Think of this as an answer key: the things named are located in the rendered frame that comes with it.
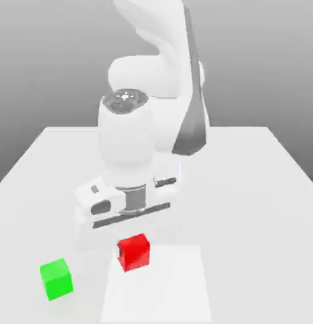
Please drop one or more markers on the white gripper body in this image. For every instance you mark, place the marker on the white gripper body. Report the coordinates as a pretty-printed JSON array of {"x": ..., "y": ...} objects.
[{"x": 132, "y": 222}]

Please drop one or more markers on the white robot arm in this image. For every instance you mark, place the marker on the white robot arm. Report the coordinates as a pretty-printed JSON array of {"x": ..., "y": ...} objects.
[{"x": 126, "y": 141}]

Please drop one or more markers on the small red cube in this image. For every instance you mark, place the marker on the small red cube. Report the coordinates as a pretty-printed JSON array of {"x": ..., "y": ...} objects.
[{"x": 135, "y": 253}]

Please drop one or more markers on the small green cube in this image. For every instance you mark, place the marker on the small green cube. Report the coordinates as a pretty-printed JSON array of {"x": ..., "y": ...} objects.
[{"x": 57, "y": 279}]

